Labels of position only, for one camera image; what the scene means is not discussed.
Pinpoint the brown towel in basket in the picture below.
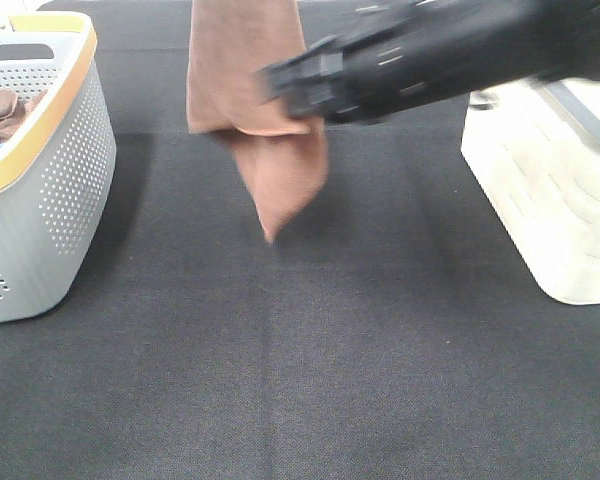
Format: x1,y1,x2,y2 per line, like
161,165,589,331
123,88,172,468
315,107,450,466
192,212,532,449
0,90,46,144

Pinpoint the grey perforated laundry basket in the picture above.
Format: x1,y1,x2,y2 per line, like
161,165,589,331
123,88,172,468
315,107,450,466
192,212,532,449
0,11,116,323

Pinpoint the black table cloth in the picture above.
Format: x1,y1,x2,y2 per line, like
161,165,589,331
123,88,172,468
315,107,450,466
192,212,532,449
0,1,600,479

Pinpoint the white embossed storage bin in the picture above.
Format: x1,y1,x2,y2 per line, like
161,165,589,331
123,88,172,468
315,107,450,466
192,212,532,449
461,79,600,305

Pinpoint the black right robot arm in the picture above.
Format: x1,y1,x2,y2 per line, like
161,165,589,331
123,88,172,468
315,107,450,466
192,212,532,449
259,1,600,124

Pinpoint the brown towel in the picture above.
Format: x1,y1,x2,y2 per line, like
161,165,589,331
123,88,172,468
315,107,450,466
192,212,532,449
0,90,46,144
186,1,329,242

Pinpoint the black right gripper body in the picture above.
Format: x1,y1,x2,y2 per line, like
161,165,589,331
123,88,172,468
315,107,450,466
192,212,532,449
256,0,546,126

